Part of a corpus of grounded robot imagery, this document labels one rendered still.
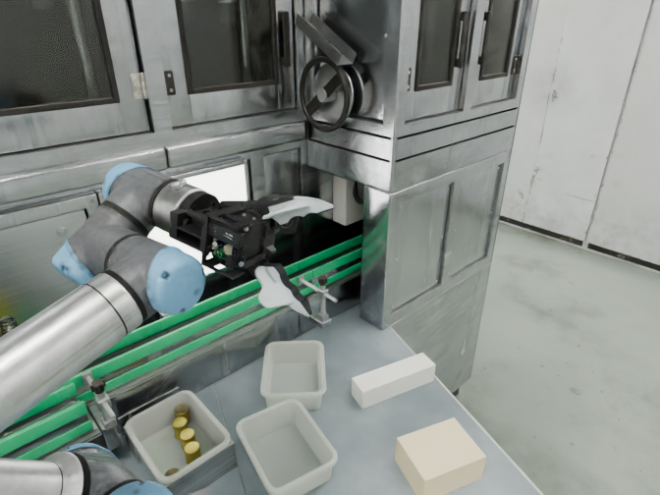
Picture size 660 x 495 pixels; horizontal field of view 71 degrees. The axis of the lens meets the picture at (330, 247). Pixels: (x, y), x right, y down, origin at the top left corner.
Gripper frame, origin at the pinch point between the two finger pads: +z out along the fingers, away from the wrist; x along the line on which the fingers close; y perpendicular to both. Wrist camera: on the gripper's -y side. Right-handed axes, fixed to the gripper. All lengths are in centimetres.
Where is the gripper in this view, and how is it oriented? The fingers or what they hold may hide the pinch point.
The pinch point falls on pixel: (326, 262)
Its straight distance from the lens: 57.6
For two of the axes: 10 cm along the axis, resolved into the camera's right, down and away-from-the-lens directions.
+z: 8.5, 3.4, -4.0
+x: 1.9, -9.0, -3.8
